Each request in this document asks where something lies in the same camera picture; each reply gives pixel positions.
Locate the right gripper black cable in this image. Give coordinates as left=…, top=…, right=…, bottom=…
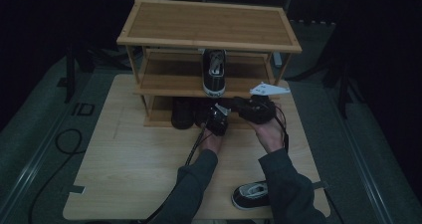
left=273, top=104, right=291, bottom=153

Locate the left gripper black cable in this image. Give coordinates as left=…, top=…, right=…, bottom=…
left=138, top=117, right=213, bottom=224

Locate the wooden three-tier shoe rack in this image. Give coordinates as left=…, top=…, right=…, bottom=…
left=116, top=0, right=303, bottom=129

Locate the person's right hand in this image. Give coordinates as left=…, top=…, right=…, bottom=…
left=248, top=111, right=289, bottom=154

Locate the black floor cable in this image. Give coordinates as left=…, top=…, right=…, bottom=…
left=28, top=127, right=84, bottom=224

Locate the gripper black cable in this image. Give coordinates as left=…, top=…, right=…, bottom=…
left=138, top=117, right=213, bottom=224
left=273, top=104, right=291, bottom=153

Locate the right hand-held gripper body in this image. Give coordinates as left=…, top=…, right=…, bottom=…
left=235, top=81, right=292, bottom=125

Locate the person's left hand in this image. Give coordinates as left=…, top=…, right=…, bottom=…
left=198, top=126, right=225, bottom=156

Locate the black white canvas sneaker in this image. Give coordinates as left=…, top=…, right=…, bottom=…
left=231, top=180, right=272, bottom=211
left=202, top=49, right=227, bottom=99

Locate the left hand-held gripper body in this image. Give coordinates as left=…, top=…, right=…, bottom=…
left=203, top=103, right=232, bottom=137

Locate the grey metal stand leg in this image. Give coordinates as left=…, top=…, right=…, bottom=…
left=273, top=51, right=284, bottom=69

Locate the black slip-on shoe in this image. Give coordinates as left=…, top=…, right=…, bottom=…
left=171, top=98, right=195, bottom=130
left=193, top=98, right=217, bottom=128

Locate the black metal stand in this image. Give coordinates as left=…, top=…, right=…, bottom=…
left=322, top=51, right=366, bottom=119
left=64, top=41, right=98, bottom=105

